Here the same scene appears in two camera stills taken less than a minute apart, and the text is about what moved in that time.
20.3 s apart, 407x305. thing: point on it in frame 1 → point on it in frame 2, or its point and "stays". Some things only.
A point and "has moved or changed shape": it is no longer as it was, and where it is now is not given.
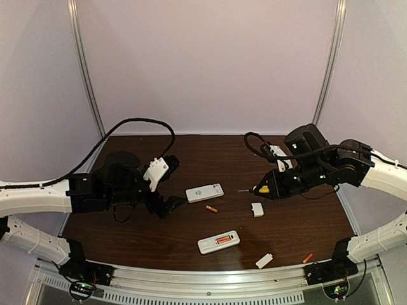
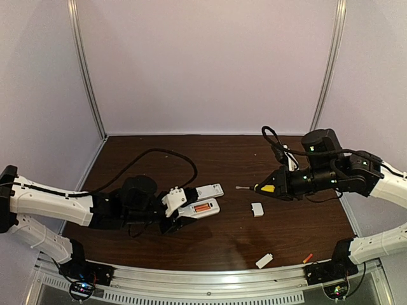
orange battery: x=223 y=240 → x=201 y=209
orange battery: x=224 y=239 → x=201 y=206
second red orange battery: x=308 y=258 stays
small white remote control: x=217 y=242 → x=200 y=208
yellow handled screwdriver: x=263 y=190 has moved or changed shape
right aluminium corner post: x=338 y=32 stays
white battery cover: x=257 y=209 stays
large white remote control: x=204 y=192 stays
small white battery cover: x=264 y=260 stays
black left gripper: x=154 y=197 → x=166 y=220
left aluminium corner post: x=74 y=18 stays
